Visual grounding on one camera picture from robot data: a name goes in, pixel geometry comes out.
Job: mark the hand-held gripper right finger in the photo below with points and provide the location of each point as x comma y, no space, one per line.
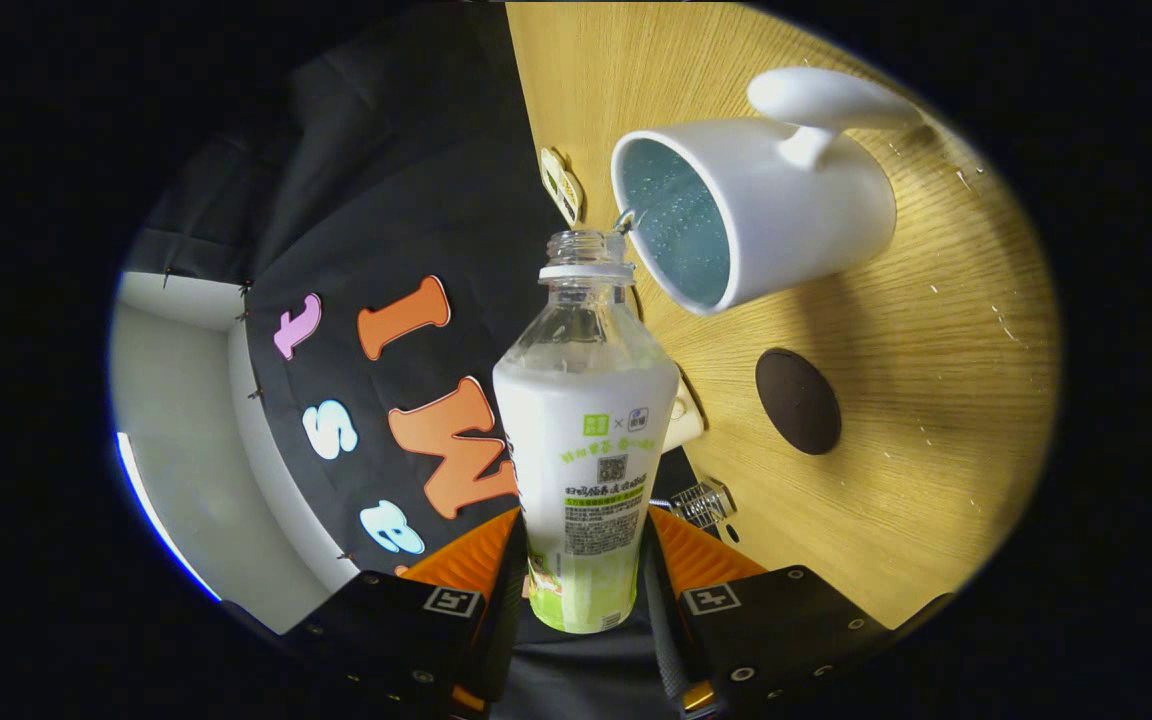
664,620

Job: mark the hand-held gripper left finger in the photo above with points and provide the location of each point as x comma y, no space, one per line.
508,600

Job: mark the clear juice bottle white label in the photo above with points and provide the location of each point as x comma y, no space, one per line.
586,420

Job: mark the dark brown round coaster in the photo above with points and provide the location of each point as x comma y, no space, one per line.
798,402

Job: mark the white cup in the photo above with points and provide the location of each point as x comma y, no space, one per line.
796,220

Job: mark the white toaster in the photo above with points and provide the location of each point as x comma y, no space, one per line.
686,420

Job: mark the wooden table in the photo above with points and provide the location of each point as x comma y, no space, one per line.
916,400

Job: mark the white divided dish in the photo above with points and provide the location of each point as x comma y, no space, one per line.
561,185

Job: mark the black backdrop cloth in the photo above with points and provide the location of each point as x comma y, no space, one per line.
406,180

